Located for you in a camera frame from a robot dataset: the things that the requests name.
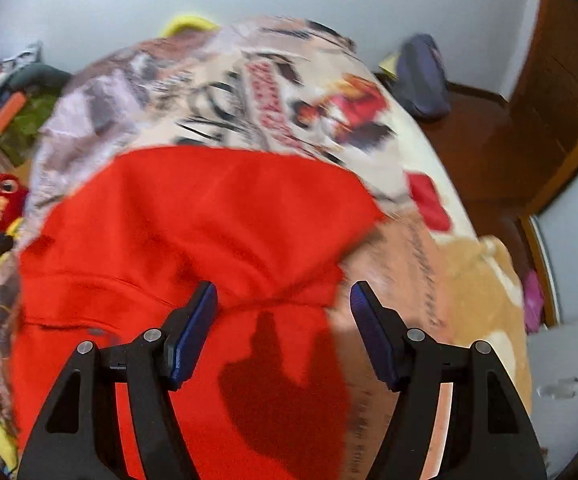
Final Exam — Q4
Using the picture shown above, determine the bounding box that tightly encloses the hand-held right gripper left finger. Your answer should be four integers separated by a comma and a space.
16, 281, 219, 480

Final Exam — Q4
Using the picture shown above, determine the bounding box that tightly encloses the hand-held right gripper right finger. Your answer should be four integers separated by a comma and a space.
350, 281, 549, 480

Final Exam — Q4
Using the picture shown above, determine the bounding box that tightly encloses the red zip jacket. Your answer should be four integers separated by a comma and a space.
11, 146, 387, 480

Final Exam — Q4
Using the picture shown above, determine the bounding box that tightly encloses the orange box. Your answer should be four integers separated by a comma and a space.
0, 92, 27, 133

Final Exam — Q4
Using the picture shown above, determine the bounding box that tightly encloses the pink bag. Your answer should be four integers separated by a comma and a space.
522, 270, 545, 333

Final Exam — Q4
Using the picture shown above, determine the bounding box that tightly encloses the grey pillow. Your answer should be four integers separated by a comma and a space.
6, 64, 74, 95

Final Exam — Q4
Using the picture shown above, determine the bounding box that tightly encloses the white wardrobe with pink hearts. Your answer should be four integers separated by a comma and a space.
524, 125, 578, 476

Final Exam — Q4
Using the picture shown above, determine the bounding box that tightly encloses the printed blanket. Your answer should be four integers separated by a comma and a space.
0, 15, 532, 480

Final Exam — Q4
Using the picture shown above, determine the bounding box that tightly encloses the grey blue backpack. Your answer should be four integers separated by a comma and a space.
394, 34, 452, 122

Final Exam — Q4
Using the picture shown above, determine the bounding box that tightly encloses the pale yellow bag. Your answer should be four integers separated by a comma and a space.
376, 52, 401, 81

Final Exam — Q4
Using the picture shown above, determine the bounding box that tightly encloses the yellow foam noodle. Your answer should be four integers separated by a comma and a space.
159, 14, 220, 40

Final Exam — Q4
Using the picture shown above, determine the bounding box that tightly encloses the brown wooden door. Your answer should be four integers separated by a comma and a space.
509, 0, 578, 216

